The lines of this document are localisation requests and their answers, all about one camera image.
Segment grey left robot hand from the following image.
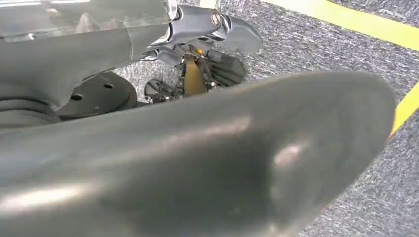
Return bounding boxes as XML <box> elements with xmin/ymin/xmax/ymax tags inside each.
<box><xmin>0</xmin><ymin>0</ymin><xmax>397</xmax><ymax>237</ymax></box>

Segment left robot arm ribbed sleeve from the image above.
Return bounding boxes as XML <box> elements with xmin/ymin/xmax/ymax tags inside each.
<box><xmin>0</xmin><ymin>96</ymin><xmax>63</xmax><ymax>129</ymax></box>

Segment yellow floor tape square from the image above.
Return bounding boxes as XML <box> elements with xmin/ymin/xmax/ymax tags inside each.
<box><xmin>199</xmin><ymin>0</ymin><xmax>419</xmax><ymax>139</ymax></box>

